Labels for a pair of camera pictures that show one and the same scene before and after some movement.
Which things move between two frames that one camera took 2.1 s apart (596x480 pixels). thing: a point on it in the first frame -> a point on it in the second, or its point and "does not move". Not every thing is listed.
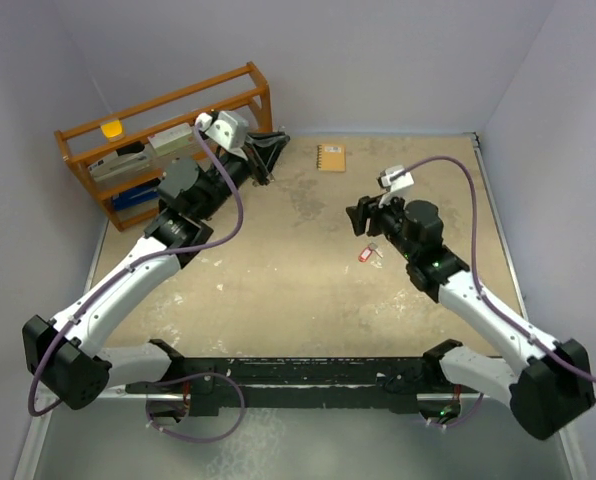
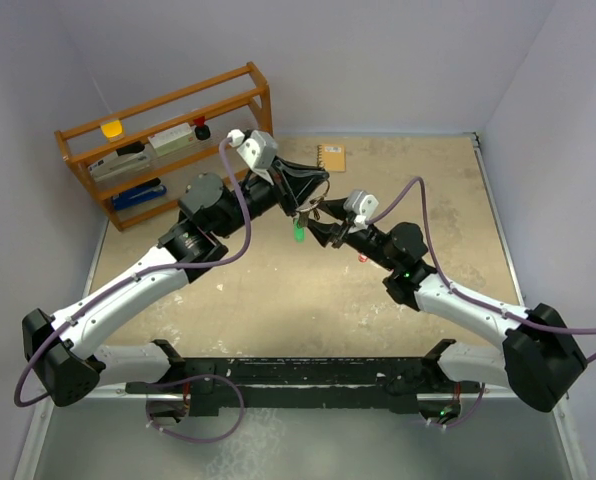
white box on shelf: (173, 138) does not move
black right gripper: (358, 215) -> (331, 232)
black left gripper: (267, 151) -> (301, 180)
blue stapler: (136, 195) does not move
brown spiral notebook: (331, 157) does not move
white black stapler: (129, 156) does not move
